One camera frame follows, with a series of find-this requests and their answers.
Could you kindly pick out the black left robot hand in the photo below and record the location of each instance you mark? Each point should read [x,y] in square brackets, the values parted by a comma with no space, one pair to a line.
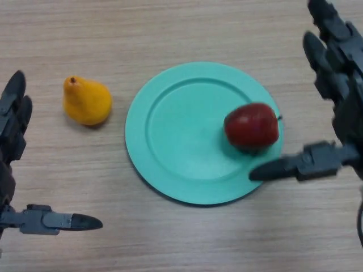
[11,136]

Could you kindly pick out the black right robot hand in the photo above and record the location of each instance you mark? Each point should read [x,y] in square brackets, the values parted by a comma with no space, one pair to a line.
[343,85]

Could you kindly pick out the red apple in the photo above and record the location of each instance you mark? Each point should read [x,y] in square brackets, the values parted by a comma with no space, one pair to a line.
[249,127]

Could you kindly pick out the green round plate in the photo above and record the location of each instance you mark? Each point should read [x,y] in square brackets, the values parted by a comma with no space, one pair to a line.
[178,141]

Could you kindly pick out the yellow pear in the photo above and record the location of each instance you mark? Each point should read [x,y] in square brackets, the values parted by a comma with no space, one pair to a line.
[88,103]

